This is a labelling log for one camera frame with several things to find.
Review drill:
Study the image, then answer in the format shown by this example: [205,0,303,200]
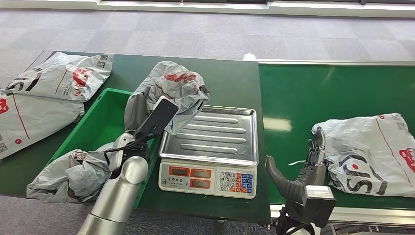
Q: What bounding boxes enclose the limp grey courier bag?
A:
[26,142,115,204]

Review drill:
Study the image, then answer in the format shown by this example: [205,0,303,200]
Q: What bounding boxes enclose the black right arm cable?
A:
[274,209,314,235]

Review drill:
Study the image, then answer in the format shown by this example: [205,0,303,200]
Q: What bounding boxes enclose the white window ledge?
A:
[0,0,415,19]

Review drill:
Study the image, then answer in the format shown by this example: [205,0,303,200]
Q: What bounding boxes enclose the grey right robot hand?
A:
[266,127,327,208]

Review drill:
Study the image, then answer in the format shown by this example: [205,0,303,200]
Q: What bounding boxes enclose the bulky grey courier bag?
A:
[311,113,415,198]

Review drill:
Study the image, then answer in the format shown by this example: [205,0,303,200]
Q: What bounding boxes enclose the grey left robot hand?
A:
[129,96,180,153]

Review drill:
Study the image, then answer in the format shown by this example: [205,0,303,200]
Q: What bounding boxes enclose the silver conveyor frame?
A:
[242,53,415,228]

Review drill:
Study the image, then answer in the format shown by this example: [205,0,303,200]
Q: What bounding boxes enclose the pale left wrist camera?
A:
[109,132,136,172]

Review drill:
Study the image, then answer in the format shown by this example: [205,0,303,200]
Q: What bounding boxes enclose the electronic scale, steel tray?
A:
[158,105,259,200]

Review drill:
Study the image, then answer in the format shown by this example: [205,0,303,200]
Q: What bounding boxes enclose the grey courier bag, QR codes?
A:
[2,51,115,102]

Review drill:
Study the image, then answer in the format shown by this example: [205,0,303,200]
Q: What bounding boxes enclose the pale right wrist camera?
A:
[302,185,337,228]

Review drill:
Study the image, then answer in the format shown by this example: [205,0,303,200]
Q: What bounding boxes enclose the large flat grey courier bag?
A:
[0,92,85,160]

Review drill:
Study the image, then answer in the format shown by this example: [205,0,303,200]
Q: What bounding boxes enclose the green plastic basket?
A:
[47,88,162,210]

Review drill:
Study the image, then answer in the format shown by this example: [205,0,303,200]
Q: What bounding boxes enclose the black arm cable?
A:
[274,209,314,235]
[103,138,148,166]

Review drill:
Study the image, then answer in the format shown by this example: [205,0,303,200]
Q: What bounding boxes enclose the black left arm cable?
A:
[103,138,148,166]

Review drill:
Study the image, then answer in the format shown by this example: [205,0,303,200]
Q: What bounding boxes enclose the green conveyor belt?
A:
[258,65,415,210]

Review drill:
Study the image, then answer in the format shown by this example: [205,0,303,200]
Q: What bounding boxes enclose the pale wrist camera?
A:
[302,185,337,228]
[109,132,136,172]

